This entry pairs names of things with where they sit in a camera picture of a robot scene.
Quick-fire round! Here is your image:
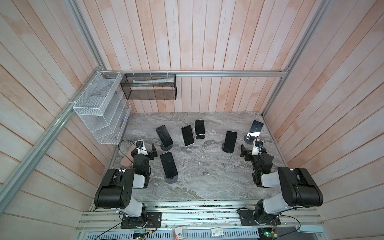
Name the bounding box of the phone with purple case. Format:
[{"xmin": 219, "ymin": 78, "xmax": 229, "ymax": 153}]
[{"xmin": 160, "ymin": 152, "xmax": 178, "ymax": 179}]

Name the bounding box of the dark grey phone stand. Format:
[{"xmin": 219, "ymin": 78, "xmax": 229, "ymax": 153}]
[{"xmin": 222, "ymin": 143, "xmax": 228, "ymax": 153}]

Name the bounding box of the grey far-right phone stand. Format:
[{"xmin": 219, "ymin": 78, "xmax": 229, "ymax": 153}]
[{"xmin": 244, "ymin": 136, "xmax": 255, "ymax": 145}]

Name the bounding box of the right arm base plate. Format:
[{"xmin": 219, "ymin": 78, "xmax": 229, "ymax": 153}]
[{"xmin": 237, "ymin": 208, "xmax": 281, "ymax": 226}]

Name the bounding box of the black wire mesh basket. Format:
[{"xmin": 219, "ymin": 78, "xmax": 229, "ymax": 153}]
[{"xmin": 120, "ymin": 73, "xmax": 177, "ymax": 101}]

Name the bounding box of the aluminium rail frame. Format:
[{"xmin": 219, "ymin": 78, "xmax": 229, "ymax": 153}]
[{"xmin": 74, "ymin": 200, "xmax": 328, "ymax": 240}]

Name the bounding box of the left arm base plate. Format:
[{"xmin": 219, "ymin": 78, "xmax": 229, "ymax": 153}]
[{"xmin": 121, "ymin": 212, "xmax": 162, "ymax": 229}]

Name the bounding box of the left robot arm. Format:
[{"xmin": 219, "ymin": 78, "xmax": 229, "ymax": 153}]
[{"xmin": 94, "ymin": 140, "xmax": 162, "ymax": 229}]

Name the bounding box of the phone with green case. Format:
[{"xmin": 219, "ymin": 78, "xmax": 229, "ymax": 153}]
[{"xmin": 224, "ymin": 131, "xmax": 238, "ymax": 153}]

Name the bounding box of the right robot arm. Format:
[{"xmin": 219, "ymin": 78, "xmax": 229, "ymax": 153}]
[{"xmin": 237, "ymin": 140, "xmax": 324, "ymax": 226}]

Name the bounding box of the pink phone case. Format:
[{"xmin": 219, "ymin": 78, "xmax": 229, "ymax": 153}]
[{"xmin": 120, "ymin": 146, "xmax": 135, "ymax": 169}]

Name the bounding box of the white wire mesh shelf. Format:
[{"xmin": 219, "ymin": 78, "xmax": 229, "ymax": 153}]
[{"xmin": 73, "ymin": 71, "xmax": 132, "ymax": 145}]

